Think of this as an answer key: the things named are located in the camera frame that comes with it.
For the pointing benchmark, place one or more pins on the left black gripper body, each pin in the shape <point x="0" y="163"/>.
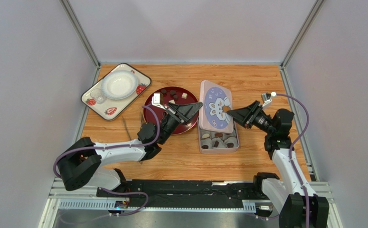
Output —
<point x="169" y="125"/>

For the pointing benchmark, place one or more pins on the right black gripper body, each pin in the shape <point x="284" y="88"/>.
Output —
<point x="252" y="115"/>

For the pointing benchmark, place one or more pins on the silver tin lid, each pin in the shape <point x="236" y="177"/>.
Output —
<point x="217" y="101"/>

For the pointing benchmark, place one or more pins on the dark heart chocolate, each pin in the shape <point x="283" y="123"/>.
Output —
<point x="231" y="144"/>

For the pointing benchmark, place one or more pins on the pink square tin box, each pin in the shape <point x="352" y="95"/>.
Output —
<point x="222" y="138"/>

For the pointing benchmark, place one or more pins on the white oval chocolate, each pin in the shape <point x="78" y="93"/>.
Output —
<point x="205" y="136"/>

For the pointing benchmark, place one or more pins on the metal tongs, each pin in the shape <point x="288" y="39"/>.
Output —
<point x="126" y="127"/>

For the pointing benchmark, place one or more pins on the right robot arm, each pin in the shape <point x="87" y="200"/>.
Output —
<point x="298" y="204"/>

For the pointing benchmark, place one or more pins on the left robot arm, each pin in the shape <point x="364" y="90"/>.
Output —
<point x="82" y="163"/>

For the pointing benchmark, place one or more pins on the white square chocolate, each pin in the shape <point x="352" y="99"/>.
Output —
<point x="184" y="95"/>

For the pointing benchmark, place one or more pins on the white round bowl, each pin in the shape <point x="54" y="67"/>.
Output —
<point x="119" y="84"/>

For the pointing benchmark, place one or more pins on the strawberry pattern rectangular tray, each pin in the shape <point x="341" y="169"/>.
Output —
<point x="111" y="109"/>

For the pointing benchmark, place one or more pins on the small clear glass cup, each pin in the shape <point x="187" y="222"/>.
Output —
<point x="98" y="96"/>

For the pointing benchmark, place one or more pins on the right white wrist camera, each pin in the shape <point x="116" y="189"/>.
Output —
<point x="267" y="99"/>

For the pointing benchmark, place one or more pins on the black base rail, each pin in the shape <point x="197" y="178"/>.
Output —
<point x="194" y="194"/>

